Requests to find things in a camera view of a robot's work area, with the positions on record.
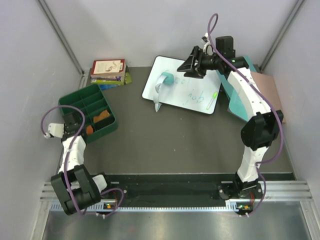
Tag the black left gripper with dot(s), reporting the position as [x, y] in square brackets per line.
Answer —
[65, 131]

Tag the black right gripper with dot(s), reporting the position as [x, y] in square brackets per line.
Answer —
[189, 65]

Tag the orange underwear white waistband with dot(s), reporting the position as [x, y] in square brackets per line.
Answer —
[89, 130]

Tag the mustard brown underwear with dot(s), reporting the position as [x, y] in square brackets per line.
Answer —
[103, 115]

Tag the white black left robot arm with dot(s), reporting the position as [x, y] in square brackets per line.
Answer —
[74, 187]

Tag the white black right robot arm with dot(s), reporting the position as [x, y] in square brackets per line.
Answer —
[263, 124]

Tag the green divided plastic tray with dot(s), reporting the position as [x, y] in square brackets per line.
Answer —
[91, 101]

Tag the white dry-erase board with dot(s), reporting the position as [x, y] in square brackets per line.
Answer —
[186, 92]

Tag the dark teal folding board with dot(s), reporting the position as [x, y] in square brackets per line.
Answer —
[247, 61]

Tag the green whiteboard marker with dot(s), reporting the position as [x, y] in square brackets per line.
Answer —
[212, 100]

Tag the blue cover book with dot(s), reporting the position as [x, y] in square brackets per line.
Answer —
[108, 86]

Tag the red cover book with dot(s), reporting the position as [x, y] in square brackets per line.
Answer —
[108, 68]

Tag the pink folding board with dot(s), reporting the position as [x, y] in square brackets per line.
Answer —
[267, 87]

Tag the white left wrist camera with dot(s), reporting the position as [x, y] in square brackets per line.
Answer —
[55, 130]

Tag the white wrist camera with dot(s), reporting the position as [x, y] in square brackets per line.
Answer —
[207, 47]
[55, 130]

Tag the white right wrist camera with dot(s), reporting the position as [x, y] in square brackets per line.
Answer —
[207, 47]

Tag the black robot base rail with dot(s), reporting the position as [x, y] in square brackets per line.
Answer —
[182, 190]

